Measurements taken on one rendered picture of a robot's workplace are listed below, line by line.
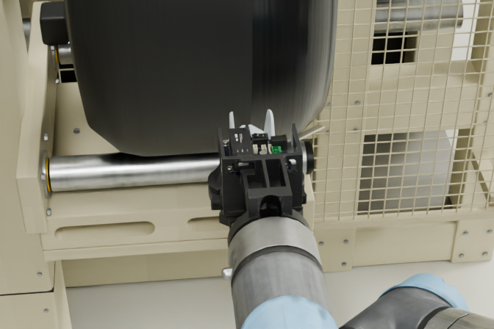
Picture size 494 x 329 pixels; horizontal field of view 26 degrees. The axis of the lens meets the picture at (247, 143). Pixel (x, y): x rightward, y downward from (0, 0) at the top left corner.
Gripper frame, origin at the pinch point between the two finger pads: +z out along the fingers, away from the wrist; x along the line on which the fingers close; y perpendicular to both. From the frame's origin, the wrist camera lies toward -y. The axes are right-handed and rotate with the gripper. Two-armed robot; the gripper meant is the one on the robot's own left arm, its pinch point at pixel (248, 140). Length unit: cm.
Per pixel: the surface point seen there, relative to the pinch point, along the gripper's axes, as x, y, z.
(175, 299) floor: 8, -102, 94
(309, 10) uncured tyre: -7.3, 9.7, 8.7
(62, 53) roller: 22, -16, 51
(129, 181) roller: 13.1, -20.0, 23.1
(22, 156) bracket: 26.0, -15.1, 22.7
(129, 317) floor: 19, -103, 89
